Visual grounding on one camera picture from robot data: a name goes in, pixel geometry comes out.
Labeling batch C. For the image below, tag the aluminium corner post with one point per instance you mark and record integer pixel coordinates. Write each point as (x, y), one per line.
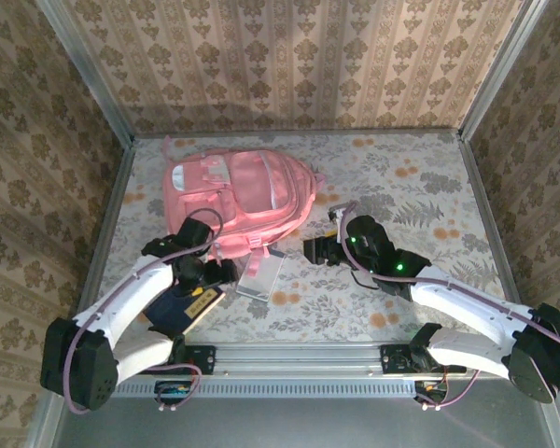
(503, 63)
(86, 63)

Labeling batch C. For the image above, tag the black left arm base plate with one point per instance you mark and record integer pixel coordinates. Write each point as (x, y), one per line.
(205, 359)

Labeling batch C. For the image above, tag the long aluminium frame rail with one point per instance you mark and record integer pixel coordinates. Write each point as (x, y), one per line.
(298, 359)

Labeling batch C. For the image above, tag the thin aluminium wall rail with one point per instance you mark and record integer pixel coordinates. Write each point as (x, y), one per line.
(308, 131)

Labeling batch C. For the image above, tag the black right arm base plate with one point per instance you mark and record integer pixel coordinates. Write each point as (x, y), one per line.
(392, 359)

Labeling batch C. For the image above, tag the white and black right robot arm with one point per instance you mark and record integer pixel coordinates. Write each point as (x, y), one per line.
(471, 298)

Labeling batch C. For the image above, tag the floral table cloth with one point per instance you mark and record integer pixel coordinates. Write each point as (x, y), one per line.
(401, 186)

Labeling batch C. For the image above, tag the pink student backpack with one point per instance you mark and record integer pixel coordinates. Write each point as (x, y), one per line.
(261, 186)

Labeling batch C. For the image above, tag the silver grey notebook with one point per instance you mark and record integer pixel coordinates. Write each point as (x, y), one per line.
(261, 280)

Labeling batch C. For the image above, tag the navy book with yellow label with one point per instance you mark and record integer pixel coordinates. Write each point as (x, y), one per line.
(177, 312)

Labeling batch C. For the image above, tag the grey metal panel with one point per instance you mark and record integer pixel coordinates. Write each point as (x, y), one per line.
(284, 424)

